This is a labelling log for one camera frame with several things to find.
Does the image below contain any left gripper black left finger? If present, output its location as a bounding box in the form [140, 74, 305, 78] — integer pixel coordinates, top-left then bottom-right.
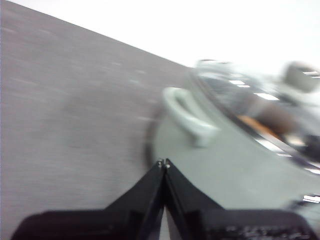
[11, 158, 166, 240]

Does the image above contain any glass lid with green knob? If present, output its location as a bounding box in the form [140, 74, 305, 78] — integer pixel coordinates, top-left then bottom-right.
[191, 59, 320, 176]

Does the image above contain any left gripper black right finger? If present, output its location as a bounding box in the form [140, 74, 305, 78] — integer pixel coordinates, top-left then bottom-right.
[164, 158, 320, 240]

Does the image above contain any pale green electric steamer pot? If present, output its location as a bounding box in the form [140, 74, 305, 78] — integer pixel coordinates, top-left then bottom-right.
[144, 72, 320, 226]

